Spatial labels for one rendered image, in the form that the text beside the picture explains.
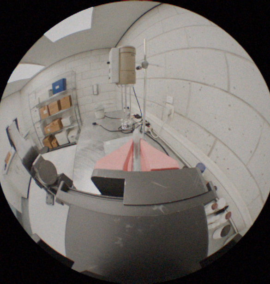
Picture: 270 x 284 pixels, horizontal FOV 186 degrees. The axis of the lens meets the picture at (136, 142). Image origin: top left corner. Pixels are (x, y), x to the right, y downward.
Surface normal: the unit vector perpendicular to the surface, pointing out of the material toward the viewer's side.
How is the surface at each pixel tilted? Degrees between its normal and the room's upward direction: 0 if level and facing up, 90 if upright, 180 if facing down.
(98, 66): 90
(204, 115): 90
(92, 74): 90
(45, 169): 64
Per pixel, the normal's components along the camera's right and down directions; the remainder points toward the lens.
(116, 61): 0.38, 0.54
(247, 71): -0.92, 0.22
